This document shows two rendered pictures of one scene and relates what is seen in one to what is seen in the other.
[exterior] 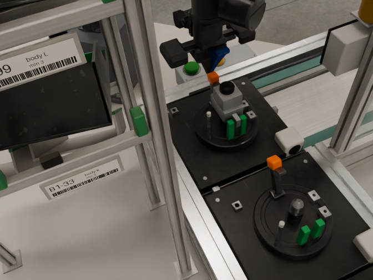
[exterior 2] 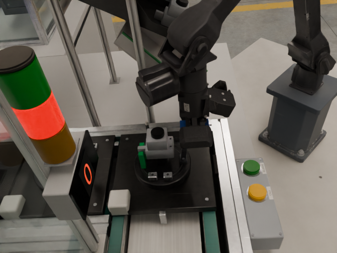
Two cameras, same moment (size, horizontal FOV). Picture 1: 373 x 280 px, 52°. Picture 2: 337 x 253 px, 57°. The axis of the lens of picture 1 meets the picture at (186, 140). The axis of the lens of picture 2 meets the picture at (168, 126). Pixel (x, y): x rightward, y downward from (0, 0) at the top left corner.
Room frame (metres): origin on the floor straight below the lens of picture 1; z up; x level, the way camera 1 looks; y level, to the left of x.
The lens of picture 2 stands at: (0.76, -0.52, 1.58)
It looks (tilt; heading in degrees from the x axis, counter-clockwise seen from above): 45 degrees down; 114
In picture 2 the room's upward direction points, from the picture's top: 7 degrees counter-clockwise
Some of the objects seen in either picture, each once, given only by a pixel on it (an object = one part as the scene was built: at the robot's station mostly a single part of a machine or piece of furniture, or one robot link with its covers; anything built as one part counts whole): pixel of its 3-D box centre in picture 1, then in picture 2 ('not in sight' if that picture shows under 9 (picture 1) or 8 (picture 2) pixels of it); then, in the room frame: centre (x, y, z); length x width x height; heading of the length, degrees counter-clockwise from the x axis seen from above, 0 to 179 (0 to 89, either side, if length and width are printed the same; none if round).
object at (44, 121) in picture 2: not in sight; (38, 112); (0.49, -0.31, 1.33); 0.05 x 0.05 x 0.05
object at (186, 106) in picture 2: (207, 29); (192, 100); (0.61, -0.06, 1.18); 0.19 x 0.06 x 0.08; 110
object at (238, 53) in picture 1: (216, 69); (255, 200); (0.77, -0.10, 0.93); 0.21 x 0.07 x 0.06; 109
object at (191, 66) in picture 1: (191, 69); (251, 168); (0.75, -0.03, 0.96); 0.04 x 0.04 x 0.02
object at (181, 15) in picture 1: (194, 16); (217, 98); (0.66, -0.04, 1.17); 0.07 x 0.07 x 0.06; 21
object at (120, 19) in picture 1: (104, 55); (298, 113); (0.84, 0.20, 0.96); 0.15 x 0.15 x 0.20; 65
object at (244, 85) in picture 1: (226, 129); (163, 168); (0.54, -0.09, 0.96); 0.24 x 0.24 x 0.02; 19
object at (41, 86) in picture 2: not in sight; (22, 80); (0.49, -0.31, 1.38); 0.05 x 0.05 x 0.05
